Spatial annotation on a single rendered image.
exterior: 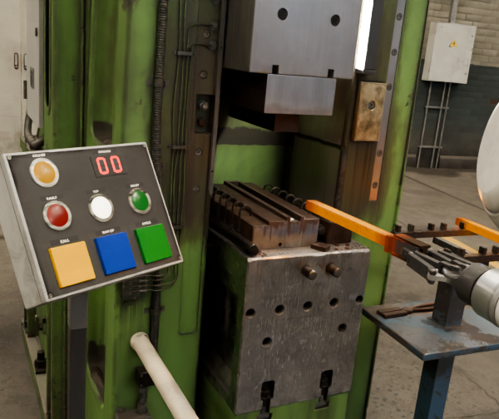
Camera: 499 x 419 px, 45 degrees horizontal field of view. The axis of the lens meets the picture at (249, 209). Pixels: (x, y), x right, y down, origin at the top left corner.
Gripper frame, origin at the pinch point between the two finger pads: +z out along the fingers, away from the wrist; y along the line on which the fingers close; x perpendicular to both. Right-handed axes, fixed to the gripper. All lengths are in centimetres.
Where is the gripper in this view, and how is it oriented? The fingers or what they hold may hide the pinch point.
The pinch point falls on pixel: (409, 249)
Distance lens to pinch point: 125.1
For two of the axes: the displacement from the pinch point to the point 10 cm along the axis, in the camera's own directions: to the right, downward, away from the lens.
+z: -4.3, -2.9, 8.6
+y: 9.0, -0.3, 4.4
